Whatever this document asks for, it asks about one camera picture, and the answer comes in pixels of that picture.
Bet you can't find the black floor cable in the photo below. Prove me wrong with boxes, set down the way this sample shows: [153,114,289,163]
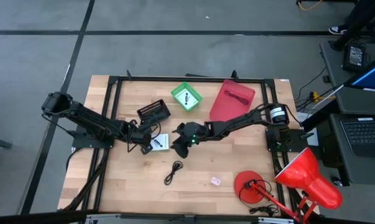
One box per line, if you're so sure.
[294,67,328,111]

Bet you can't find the red desk lamp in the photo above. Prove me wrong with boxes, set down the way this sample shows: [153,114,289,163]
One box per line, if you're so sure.
[233,147,343,223]

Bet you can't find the black power adapter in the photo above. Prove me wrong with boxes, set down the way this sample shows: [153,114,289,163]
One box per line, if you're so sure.
[342,42,367,73]

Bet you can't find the green plastic basket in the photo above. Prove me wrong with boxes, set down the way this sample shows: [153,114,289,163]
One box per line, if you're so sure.
[170,81,203,112]

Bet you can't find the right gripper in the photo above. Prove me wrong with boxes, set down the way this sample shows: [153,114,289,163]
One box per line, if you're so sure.
[170,121,208,159]

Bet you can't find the maroon cable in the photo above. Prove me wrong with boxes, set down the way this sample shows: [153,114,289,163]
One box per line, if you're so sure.
[223,89,251,106]

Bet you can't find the yellow cable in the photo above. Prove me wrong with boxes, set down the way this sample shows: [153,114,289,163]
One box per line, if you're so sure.
[297,0,323,11]

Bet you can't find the silver camera mount bar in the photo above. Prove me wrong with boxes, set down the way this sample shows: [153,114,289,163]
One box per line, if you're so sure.
[84,213,295,224]

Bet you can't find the white product box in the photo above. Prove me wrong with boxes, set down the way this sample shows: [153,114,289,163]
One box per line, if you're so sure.
[174,88,198,107]
[150,133,170,152]

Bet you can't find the white paper sheet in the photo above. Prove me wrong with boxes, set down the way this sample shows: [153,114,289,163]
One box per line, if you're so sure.
[296,111,319,147]

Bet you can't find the yellow plug connector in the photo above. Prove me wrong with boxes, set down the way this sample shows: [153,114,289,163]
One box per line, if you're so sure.
[309,91,336,103]

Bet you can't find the grey side desk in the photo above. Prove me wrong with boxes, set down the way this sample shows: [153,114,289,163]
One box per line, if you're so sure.
[319,40,375,187]

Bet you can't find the person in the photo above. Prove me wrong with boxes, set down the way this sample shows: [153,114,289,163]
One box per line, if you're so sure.
[328,0,375,35]

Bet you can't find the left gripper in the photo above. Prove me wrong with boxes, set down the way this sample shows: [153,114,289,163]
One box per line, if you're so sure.
[124,119,155,156]

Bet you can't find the monitor with blue screen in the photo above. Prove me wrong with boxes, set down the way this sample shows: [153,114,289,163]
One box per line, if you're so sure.
[344,51,375,93]

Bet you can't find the black lamp cord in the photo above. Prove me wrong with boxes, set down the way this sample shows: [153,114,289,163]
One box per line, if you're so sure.
[238,179,280,217]

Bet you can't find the pink translucent plastic bin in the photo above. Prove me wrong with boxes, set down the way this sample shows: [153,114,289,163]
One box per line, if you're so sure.
[209,79,256,123]

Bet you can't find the black metal table frame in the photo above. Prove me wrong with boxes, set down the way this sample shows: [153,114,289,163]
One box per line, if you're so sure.
[58,70,300,218]

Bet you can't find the black laptop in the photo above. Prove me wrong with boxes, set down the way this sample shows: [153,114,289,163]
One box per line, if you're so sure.
[341,117,375,158]

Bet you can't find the black cable bundle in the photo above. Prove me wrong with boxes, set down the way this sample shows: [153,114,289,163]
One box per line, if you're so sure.
[62,146,109,212]

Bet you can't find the black plastic basket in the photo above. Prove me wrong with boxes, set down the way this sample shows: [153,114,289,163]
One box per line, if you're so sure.
[136,98,172,125]

